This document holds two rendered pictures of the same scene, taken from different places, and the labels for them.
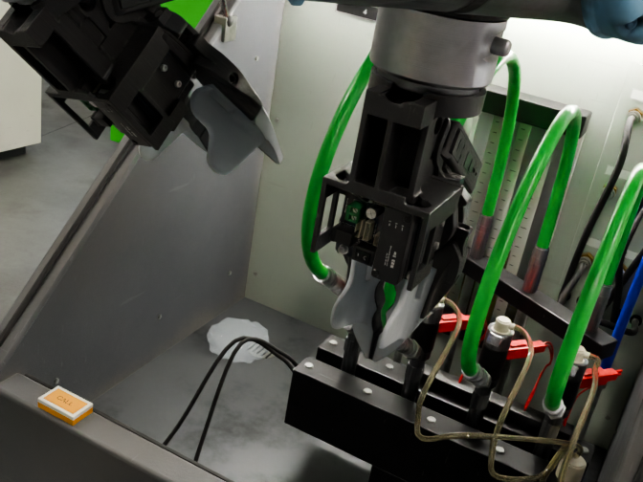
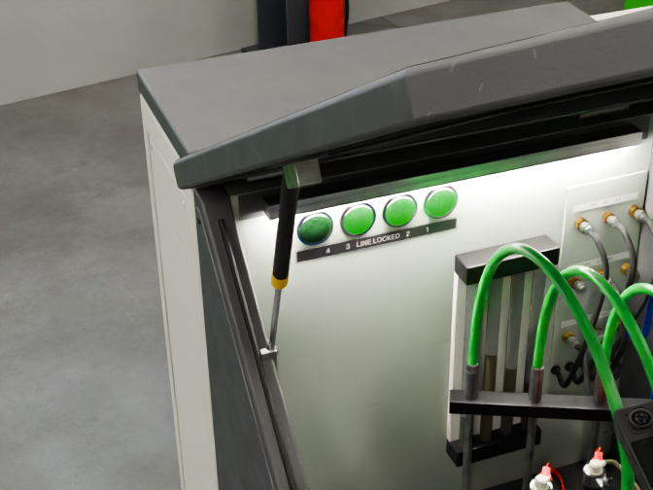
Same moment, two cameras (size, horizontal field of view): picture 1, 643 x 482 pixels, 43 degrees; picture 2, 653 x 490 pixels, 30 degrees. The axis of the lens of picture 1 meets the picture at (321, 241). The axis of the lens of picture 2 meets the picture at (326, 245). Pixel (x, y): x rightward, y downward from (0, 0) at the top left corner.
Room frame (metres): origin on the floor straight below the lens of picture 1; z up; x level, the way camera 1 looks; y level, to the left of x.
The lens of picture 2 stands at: (0.17, 0.95, 2.19)
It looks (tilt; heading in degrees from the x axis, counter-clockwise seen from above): 32 degrees down; 316
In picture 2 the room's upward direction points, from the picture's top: 1 degrees counter-clockwise
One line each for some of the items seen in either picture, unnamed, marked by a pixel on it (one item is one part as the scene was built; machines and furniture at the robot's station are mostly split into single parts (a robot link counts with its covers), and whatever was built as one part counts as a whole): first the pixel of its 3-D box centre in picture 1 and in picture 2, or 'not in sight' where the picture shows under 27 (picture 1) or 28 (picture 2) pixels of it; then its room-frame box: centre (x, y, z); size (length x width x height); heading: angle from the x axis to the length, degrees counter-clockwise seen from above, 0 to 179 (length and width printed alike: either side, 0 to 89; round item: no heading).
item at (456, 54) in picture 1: (440, 46); not in sight; (0.49, -0.05, 1.43); 0.08 x 0.08 x 0.05
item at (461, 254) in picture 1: (428, 256); not in sight; (0.50, -0.07, 1.29); 0.05 x 0.02 x 0.09; 66
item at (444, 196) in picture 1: (403, 173); not in sight; (0.48, -0.04, 1.35); 0.09 x 0.08 x 0.12; 156
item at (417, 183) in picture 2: not in sight; (460, 170); (1.06, -0.16, 1.43); 0.54 x 0.03 x 0.02; 66
